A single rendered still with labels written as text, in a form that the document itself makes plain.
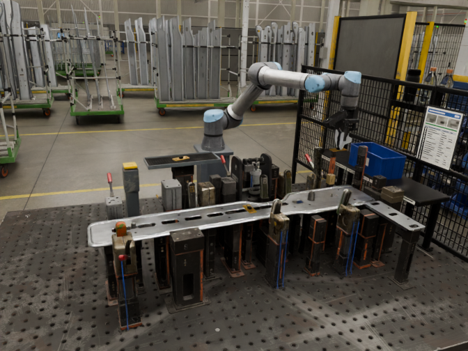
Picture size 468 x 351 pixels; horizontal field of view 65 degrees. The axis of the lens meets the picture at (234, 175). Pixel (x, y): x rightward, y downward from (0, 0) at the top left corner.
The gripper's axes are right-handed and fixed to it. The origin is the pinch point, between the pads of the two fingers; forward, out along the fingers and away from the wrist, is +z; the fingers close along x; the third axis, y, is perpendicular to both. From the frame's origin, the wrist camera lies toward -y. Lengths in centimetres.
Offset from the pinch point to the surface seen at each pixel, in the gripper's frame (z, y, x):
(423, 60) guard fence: -29, 305, 238
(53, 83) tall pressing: 89, -188, 949
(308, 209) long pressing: 26.9, -19.3, -9.5
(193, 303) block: 56, -79, -22
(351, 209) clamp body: 22.2, -6.7, -23.7
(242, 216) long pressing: 27, -52, -6
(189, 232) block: 24, -80, -18
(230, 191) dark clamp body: 24, -50, 15
